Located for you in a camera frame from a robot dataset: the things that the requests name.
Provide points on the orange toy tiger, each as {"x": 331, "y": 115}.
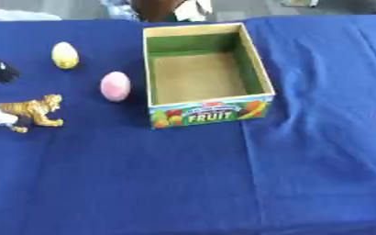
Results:
{"x": 33, "y": 110}

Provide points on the pink toy egg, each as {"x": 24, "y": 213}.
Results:
{"x": 115, "y": 86}

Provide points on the tan cardboard box green inside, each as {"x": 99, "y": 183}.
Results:
{"x": 207, "y": 78}

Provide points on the person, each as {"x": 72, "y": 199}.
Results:
{"x": 156, "y": 9}

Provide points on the white bundle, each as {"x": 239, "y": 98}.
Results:
{"x": 14, "y": 15}

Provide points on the yellow toy lemon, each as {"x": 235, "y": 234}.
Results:
{"x": 65, "y": 55}

